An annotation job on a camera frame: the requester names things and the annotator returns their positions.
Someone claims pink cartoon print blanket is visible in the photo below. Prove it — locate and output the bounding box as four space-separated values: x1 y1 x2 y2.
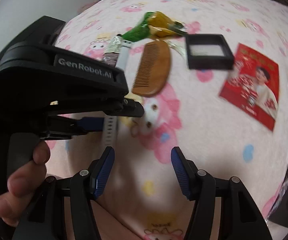
56 0 288 239

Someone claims person left hand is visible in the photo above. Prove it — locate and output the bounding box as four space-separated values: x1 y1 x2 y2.
0 141 50 227

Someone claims black square frame case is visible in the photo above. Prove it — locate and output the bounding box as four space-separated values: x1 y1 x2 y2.
185 34 234 70

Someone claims wooden comb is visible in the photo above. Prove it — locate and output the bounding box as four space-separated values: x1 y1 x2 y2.
132 40 171 98

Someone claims white smart watch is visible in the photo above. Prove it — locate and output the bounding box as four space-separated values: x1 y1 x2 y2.
104 41 133 147

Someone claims red portrait envelope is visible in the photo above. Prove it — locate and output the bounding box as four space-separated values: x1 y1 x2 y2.
219 43 279 131

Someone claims corn snack packet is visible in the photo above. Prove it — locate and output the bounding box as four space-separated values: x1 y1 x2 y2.
121 11 187 42

